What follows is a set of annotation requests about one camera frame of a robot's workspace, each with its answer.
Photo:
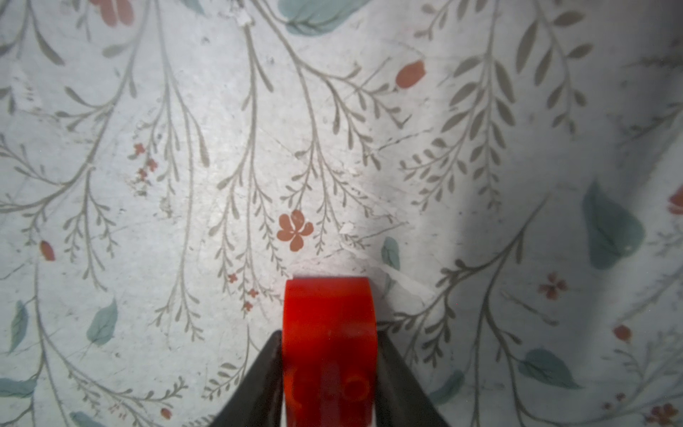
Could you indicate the red lego brick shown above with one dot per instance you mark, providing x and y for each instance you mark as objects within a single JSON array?
[{"x": 329, "y": 351}]

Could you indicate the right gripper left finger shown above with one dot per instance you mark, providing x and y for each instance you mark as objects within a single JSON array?
[{"x": 259, "y": 398}]

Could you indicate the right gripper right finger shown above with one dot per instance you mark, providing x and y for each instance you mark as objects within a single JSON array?
[{"x": 399, "y": 398}]

